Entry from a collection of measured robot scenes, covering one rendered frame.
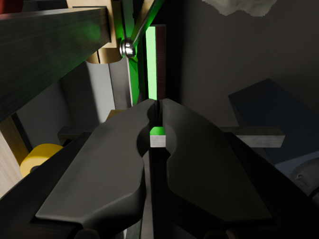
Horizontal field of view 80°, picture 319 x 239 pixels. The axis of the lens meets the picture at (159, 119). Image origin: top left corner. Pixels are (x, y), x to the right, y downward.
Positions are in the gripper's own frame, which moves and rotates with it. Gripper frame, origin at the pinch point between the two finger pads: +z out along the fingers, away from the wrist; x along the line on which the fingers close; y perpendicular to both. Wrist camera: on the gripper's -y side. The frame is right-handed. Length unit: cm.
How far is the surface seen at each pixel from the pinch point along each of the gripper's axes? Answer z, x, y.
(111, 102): 38.8, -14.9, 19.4
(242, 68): 101, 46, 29
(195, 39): 101, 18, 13
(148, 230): 31, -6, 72
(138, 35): 7.8, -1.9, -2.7
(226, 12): 14.1, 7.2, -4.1
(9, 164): 10.8, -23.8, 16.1
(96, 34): 9.2, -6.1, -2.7
